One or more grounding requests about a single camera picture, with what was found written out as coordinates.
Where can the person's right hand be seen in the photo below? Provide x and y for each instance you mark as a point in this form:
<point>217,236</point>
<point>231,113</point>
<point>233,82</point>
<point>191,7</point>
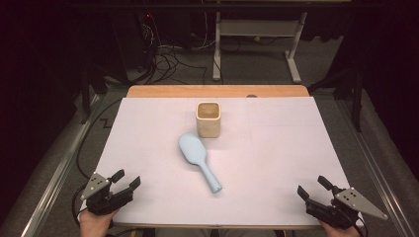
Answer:
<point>339,233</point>

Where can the wooden table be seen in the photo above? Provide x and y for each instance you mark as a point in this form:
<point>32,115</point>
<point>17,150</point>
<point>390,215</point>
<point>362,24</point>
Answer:
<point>217,91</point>

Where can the beige square cup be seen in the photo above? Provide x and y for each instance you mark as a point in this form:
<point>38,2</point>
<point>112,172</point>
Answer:
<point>208,126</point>

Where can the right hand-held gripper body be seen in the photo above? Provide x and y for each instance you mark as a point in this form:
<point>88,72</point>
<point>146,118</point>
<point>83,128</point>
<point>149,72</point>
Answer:
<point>349,202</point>

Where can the white paper sheet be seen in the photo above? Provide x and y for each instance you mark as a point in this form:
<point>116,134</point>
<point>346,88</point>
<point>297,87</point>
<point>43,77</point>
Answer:
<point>263,171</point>

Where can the black metal stand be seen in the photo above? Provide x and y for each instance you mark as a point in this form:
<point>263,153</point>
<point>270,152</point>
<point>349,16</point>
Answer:
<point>90,89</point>
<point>352,89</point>

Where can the small yellow ball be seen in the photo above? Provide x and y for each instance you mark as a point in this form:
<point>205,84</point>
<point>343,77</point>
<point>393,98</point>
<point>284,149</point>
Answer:
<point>257,38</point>

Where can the dark computer tower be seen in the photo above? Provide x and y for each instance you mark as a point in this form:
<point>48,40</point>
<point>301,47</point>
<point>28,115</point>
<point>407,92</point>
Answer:
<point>135,39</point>

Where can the white metal desk frame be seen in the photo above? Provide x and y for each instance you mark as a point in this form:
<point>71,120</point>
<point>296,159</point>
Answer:
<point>257,28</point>

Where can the person's left hand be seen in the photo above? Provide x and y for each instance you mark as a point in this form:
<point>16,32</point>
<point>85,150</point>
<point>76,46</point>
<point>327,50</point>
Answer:
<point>94,225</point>

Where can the silver metal floor rail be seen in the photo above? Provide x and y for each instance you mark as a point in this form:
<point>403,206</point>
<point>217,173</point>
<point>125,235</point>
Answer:
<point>59,171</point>
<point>375,171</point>

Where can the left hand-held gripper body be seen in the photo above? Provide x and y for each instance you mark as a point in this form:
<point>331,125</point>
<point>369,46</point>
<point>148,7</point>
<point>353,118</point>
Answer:
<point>99,200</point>

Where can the light blue rice paddle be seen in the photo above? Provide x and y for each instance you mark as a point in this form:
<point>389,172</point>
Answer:
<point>194,151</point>

